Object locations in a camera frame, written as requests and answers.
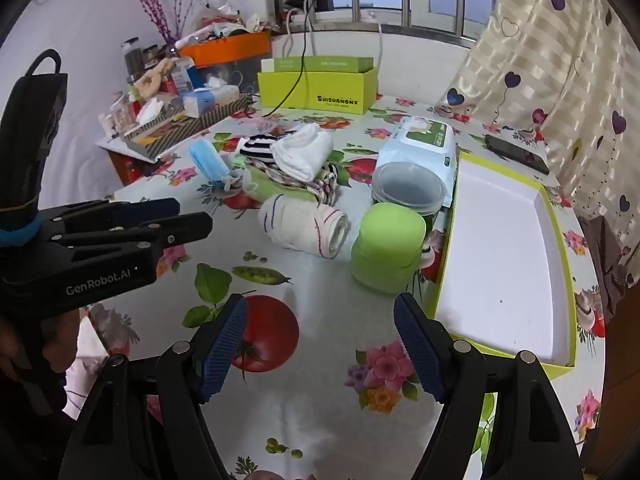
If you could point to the floral tomato print tablecloth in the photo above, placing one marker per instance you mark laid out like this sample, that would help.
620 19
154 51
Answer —
320 290

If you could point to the wet wipes pack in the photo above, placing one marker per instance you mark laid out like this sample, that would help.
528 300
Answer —
425 135

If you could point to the person's left hand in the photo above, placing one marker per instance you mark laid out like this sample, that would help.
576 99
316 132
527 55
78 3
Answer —
59 342

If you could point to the black smartphone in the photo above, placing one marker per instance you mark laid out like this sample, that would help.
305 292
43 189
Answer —
515 152

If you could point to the blue white tissue box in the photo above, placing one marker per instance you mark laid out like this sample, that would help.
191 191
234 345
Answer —
205 100

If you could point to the white textured sock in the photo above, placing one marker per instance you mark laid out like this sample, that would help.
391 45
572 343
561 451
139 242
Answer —
305 160

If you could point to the lime green cardboard box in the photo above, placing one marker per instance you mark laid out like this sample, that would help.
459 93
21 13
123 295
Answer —
320 92

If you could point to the clear plastic lidded container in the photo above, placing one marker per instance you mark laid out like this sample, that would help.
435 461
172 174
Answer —
407 185

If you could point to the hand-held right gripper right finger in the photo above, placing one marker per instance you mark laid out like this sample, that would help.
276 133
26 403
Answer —
420 350

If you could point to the orange storage box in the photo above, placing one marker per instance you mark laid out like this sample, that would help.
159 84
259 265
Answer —
225 50

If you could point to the black white striped sock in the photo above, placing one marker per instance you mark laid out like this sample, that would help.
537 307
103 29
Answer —
257 150

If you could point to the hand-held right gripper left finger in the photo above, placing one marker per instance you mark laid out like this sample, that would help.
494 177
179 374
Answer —
222 345

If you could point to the heart print striped curtain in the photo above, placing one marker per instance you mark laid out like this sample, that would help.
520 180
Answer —
550 85

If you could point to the white crumpled tissue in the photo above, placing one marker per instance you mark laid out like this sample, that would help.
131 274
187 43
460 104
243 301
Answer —
149 110

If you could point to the pile of assorted packets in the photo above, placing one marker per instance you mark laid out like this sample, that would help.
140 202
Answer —
225 15

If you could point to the blue face mask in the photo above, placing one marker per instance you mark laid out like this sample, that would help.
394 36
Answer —
205 160

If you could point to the lime green shallow box tray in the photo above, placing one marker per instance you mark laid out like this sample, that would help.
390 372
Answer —
500 260

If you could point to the green towel with braided trim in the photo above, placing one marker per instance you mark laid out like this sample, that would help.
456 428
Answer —
275 187

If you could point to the purple flower sprigs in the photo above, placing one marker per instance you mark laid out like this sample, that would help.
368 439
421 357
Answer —
150 5

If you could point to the white striped towel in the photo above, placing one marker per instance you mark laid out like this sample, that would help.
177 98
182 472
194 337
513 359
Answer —
300 225

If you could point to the gold black striped tray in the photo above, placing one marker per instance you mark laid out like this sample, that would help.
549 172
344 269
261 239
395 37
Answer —
200 117

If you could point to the lime green plastic jar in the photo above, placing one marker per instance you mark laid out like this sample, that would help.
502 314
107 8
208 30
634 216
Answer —
387 245

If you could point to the beige twisted toy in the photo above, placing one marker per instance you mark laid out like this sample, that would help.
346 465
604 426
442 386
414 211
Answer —
152 77

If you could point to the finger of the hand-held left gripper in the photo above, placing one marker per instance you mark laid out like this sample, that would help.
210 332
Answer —
150 208
190 227

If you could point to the dark lidded jar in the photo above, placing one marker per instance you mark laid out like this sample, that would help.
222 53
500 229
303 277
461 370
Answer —
132 60

